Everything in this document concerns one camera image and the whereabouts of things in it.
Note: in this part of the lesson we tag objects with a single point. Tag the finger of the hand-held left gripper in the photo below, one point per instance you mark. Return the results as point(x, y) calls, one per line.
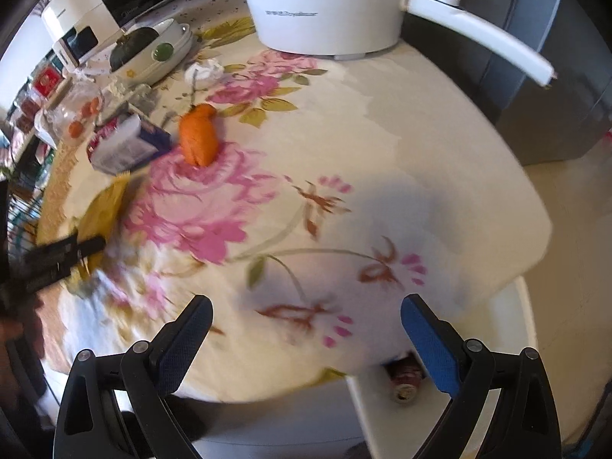
point(67, 251)

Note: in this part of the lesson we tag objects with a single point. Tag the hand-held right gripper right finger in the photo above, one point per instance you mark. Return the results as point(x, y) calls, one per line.
point(430, 344)

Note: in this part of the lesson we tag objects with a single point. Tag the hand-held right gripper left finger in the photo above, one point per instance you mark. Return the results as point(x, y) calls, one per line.
point(184, 339)

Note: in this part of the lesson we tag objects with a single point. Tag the red drink can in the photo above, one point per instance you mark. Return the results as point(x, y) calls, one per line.
point(406, 377)

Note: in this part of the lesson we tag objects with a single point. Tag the blue and white carton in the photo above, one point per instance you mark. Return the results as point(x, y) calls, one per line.
point(126, 146)

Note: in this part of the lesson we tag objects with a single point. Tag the grey tissue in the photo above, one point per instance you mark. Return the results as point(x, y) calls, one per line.
point(131, 96)

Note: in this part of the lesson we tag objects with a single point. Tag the orange carrot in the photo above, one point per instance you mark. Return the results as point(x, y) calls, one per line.
point(198, 136)

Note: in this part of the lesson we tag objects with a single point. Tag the white tissue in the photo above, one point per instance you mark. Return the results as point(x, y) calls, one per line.
point(203, 72)

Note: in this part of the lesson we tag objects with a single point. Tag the person's left hand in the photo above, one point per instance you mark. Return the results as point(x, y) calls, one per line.
point(19, 337)

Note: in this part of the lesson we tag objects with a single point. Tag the small orange tomato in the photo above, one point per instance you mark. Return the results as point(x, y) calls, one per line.
point(91, 106)
point(75, 129)

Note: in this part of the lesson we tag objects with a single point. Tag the clear bag of tomatoes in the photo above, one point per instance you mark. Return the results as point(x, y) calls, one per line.
point(67, 105)

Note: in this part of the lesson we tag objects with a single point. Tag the red box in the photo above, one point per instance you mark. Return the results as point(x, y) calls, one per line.
point(45, 80)

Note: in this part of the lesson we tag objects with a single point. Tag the dark green pumpkin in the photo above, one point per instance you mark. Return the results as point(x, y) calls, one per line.
point(131, 48)

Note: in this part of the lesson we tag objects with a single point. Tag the green lime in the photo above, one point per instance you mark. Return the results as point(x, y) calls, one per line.
point(163, 52)

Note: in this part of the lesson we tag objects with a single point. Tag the white air fryer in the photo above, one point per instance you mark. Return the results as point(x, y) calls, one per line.
point(71, 14)

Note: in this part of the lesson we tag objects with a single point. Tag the white electric pot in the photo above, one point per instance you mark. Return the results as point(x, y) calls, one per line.
point(325, 9)

